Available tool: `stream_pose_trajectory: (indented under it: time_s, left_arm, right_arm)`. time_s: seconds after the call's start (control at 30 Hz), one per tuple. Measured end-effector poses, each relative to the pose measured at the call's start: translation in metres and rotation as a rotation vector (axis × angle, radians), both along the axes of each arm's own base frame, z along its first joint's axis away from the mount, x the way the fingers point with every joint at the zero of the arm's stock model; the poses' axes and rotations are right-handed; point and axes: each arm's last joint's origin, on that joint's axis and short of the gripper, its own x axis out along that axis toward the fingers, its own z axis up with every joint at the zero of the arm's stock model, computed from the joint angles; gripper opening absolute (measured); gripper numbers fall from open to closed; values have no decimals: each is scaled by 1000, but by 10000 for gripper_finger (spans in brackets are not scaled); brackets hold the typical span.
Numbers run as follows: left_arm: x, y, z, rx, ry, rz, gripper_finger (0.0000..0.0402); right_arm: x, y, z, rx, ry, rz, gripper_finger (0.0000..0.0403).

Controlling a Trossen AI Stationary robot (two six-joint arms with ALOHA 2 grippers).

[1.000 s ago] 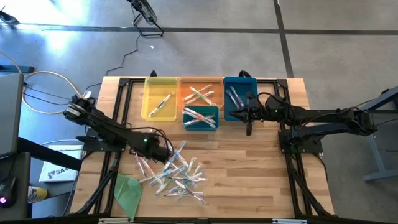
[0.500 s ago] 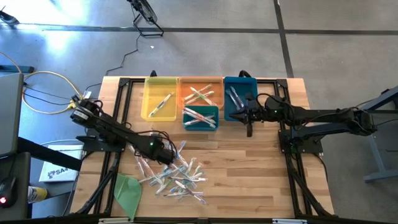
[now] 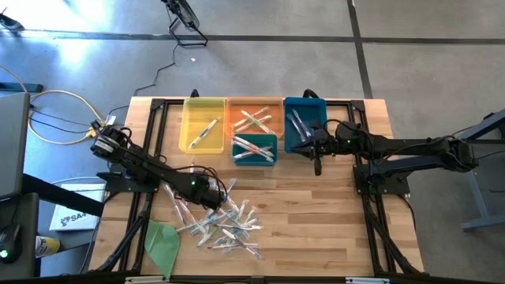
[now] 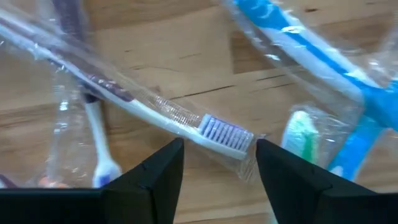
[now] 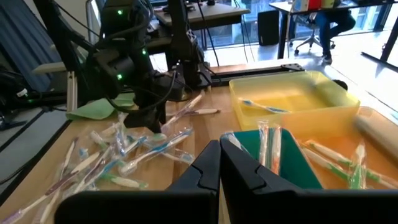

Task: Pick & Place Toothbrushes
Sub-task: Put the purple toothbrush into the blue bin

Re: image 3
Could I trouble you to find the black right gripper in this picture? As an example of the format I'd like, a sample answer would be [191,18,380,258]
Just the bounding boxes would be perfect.
[291,125,341,158]

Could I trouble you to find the purple bristle toothbrush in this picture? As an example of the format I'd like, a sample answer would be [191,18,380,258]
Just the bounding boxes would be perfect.
[285,111,307,143]

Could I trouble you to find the yellow blue toothbrush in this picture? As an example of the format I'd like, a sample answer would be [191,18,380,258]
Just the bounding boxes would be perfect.
[188,116,222,150]

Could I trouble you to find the dark purple wrapped toothbrush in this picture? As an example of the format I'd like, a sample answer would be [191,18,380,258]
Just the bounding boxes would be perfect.
[175,215,234,234]

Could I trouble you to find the large teal-blue plastic bin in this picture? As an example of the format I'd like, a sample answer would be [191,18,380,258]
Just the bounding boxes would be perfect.
[283,96,328,154]

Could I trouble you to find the orange plastic bin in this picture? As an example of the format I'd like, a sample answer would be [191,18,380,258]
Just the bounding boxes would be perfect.
[225,97,285,139]

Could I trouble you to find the small teal plastic bin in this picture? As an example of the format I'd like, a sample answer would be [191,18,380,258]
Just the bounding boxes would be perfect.
[231,133,279,166]

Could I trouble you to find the white toothbrush purple bristles wrapped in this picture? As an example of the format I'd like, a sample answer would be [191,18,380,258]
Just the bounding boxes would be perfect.
[207,241,260,252]

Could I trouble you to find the green cloth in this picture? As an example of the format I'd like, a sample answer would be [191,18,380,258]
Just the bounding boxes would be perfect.
[144,219,181,280]

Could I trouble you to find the purple-headed wrapped toothbrush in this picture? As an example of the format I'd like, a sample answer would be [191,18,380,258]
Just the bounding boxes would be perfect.
[222,227,264,260]

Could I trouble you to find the yellow plastic bin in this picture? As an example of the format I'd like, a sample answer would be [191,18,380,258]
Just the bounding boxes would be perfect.
[178,97,226,155]

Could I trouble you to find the white printed box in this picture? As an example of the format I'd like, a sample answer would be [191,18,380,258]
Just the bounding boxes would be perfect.
[49,183,107,232]

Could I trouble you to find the black operator desk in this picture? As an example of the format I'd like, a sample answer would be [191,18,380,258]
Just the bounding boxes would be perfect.
[0,173,106,218]

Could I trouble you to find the yellow white can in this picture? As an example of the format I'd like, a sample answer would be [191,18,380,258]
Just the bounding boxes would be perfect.
[34,235,61,258]

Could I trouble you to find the black floor fan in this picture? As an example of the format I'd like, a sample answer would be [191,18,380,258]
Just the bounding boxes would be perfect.
[161,0,209,47]

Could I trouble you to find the grey laptop lid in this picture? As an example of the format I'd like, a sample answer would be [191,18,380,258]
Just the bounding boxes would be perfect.
[0,92,32,200]

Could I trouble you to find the black computer mouse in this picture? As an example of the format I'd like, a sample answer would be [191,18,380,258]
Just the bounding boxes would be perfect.
[0,224,21,263]

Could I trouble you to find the black floor bar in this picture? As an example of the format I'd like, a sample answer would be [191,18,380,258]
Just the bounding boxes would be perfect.
[0,81,44,94]

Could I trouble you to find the black floor device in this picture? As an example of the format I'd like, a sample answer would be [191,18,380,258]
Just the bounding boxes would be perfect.
[0,11,25,32]

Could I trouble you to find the silver aluminium bracket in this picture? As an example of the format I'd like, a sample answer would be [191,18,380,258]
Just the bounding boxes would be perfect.
[346,277,391,284]
[125,275,166,284]

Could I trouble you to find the black aluminium rig frame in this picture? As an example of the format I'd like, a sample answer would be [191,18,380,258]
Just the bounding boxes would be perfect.
[89,97,425,277]

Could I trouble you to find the black fan power cable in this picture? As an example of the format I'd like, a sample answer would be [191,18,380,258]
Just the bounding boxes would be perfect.
[108,43,178,119]

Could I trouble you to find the yellow floor cable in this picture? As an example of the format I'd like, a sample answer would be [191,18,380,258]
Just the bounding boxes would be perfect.
[0,65,107,146]

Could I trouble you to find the grey desk leg frame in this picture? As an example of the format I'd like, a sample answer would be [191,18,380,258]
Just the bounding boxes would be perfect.
[459,110,505,232]

